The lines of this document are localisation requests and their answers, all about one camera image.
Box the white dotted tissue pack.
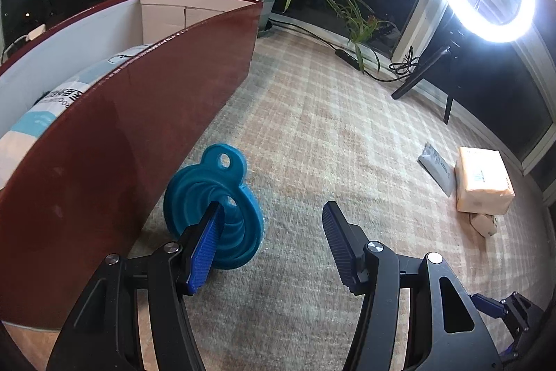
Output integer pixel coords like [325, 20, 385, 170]
[469, 214, 498, 238]

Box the grey foil tea packet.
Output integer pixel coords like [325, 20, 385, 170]
[417, 142, 456, 197]

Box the blue collapsible silicone funnel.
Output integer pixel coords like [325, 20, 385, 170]
[163, 143, 264, 269]

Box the beige wrapped tissue pack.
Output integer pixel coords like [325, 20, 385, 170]
[455, 147, 515, 216]

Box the dark red storage box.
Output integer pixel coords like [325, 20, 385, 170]
[1, 0, 263, 330]

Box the white blue wipes pack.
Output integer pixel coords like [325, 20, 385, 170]
[1, 43, 151, 188]

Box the plaid beige carpet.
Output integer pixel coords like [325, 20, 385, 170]
[12, 24, 549, 371]

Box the white charger adapter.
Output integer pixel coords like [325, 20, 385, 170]
[25, 24, 46, 42]

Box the small spider plant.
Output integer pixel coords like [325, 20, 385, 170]
[335, 0, 395, 72]

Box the black power cable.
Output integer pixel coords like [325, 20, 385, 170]
[267, 18, 422, 84]

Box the black ring light tripod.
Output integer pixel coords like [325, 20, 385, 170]
[391, 8, 468, 124]

